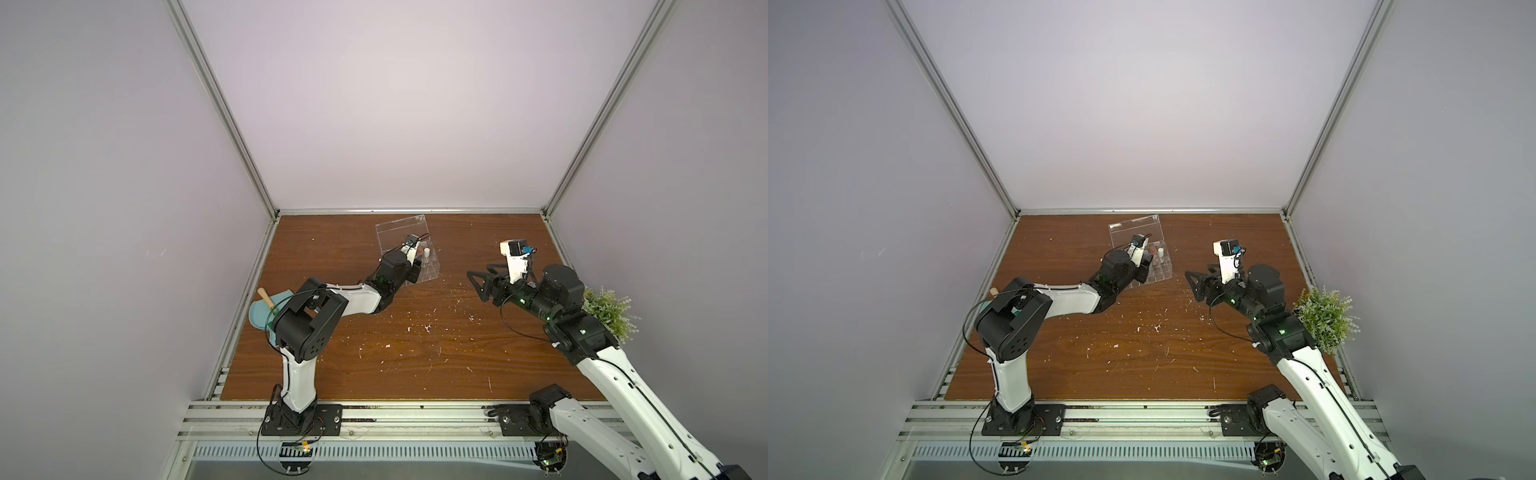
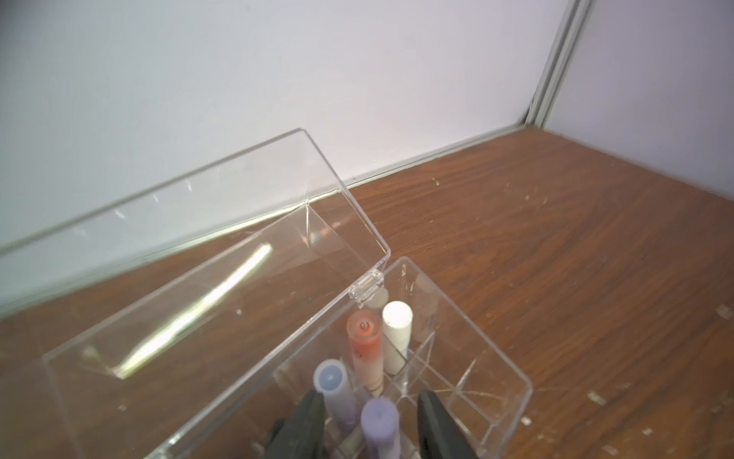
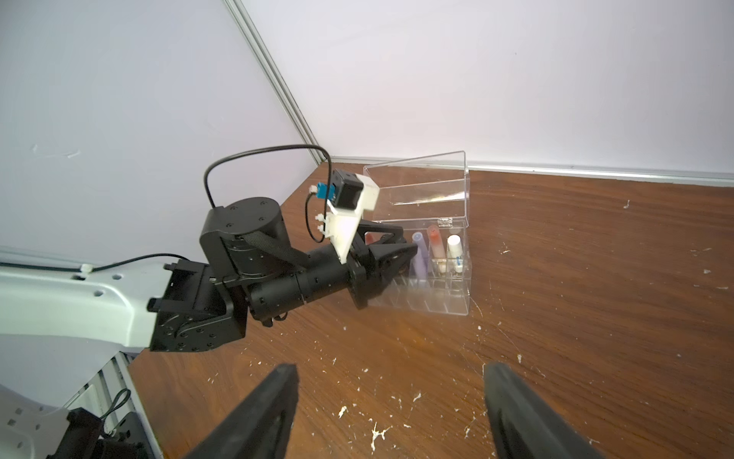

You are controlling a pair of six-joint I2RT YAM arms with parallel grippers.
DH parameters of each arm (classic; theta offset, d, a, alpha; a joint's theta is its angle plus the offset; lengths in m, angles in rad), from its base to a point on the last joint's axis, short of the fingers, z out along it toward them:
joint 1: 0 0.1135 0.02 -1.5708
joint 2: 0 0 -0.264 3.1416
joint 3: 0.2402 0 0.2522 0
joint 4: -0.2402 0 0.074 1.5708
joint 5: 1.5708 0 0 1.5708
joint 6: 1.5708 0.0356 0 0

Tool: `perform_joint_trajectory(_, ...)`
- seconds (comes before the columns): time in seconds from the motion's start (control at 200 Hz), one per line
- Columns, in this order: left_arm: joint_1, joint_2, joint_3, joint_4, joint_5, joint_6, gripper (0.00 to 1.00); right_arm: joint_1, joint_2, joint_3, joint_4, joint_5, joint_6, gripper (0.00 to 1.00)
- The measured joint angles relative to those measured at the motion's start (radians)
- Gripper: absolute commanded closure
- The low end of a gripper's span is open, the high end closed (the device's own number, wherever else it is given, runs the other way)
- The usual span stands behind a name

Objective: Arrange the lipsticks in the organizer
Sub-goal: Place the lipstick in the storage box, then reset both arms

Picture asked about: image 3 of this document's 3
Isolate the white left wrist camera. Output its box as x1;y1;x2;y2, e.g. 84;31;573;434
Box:
311;169;380;264

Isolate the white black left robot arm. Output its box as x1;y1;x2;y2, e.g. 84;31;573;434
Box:
1;197;418;353

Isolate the clear acrylic lipstick organizer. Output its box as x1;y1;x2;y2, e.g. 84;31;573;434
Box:
363;151;472;316

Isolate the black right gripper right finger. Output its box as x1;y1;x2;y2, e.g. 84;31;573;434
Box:
483;363;601;459

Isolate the white lip balm tube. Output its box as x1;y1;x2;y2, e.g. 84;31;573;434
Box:
447;234;464;273

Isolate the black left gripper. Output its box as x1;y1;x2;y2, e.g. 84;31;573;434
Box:
347;220;419;310

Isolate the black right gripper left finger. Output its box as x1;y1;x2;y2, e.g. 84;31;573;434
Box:
187;363;299;459

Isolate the red capped lip balm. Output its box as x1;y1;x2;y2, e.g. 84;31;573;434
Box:
427;225;447;275

